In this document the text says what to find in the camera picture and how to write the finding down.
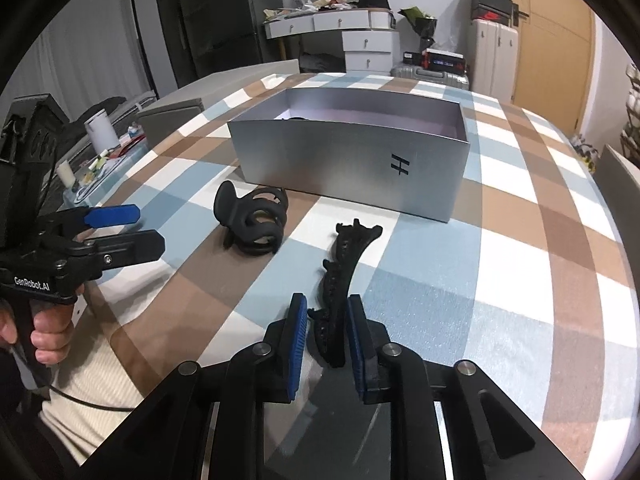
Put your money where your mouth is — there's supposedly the black refrigerator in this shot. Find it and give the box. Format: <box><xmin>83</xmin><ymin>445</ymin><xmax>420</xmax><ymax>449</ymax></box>
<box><xmin>179</xmin><ymin>0</ymin><xmax>282</xmax><ymax>78</ymax></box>

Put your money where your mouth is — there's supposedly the wooden shoe rack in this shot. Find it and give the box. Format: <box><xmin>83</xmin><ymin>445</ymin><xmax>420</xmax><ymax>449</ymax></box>
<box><xmin>620</xmin><ymin>63</ymin><xmax>640</xmax><ymax>167</ymax></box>

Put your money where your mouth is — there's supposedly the white desk with drawers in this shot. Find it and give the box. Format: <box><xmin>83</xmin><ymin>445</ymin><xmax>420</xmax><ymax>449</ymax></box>
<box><xmin>263</xmin><ymin>6</ymin><xmax>402</xmax><ymax>75</ymax></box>

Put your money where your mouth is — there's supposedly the white upright suitcase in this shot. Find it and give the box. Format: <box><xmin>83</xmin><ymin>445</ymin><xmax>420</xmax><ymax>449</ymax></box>
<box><xmin>468</xmin><ymin>20</ymin><xmax>518</xmax><ymax>102</ymax></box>

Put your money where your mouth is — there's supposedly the white cylindrical humidifier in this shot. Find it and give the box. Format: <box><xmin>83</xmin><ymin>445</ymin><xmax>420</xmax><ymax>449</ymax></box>
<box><xmin>84</xmin><ymin>110</ymin><xmax>119</xmax><ymax>155</ymax></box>

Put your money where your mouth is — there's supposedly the right grey bedside cabinet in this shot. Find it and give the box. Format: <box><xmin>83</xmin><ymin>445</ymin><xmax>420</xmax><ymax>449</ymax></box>
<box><xmin>594</xmin><ymin>144</ymin><xmax>640</xmax><ymax>286</ymax></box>

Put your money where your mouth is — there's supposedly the plaid blue brown bedspread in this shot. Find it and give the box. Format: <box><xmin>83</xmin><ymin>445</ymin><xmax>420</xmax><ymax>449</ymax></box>
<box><xmin>89</xmin><ymin>74</ymin><xmax>639</xmax><ymax>479</ymax></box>

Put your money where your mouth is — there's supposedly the grey bedside cabinet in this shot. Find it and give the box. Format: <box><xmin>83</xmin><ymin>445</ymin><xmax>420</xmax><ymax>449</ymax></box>
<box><xmin>137</xmin><ymin>60</ymin><xmax>299</xmax><ymax>148</ymax></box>
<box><xmin>594</xmin><ymin>144</ymin><xmax>640</xmax><ymax>286</ymax></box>

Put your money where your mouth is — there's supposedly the person's left hand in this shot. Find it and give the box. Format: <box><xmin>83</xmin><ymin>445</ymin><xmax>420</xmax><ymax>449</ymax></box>
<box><xmin>1</xmin><ymin>304</ymin><xmax>74</xmax><ymax>365</ymax></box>

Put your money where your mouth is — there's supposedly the black wrapped flower bouquet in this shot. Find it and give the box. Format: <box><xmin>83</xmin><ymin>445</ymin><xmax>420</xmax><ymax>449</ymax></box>
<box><xmin>399</xmin><ymin>6</ymin><xmax>437</xmax><ymax>51</ymax></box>

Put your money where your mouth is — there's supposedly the long black hair clip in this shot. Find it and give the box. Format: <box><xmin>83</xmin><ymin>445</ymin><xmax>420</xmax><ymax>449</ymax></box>
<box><xmin>309</xmin><ymin>219</ymin><xmax>383</xmax><ymax>368</ymax></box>

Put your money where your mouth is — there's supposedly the grey open cardboard box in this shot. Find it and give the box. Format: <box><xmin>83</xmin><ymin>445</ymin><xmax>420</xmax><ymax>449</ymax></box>
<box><xmin>228</xmin><ymin>87</ymin><xmax>470</xmax><ymax>222</ymax></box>

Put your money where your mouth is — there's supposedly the wooden door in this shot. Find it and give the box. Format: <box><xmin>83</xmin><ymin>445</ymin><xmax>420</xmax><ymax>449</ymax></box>
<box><xmin>513</xmin><ymin>0</ymin><xmax>594</xmax><ymax>136</ymax></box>

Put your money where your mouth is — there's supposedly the silver lying suitcase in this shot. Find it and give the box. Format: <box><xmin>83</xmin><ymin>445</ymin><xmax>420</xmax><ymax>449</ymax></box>
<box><xmin>390</xmin><ymin>64</ymin><xmax>470</xmax><ymax>90</ymax></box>

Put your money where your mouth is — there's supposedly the left grey bedside cabinet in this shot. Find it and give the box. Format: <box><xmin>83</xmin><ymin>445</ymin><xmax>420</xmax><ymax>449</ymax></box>
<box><xmin>137</xmin><ymin>60</ymin><xmax>299</xmax><ymax>148</ymax></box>

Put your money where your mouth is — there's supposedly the black round hair claw clip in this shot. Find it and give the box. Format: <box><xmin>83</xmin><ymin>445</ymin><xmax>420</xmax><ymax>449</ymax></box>
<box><xmin>213</xmin><ymin>180</ymin><xmax>288</xmax><ymax>256</ymax></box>

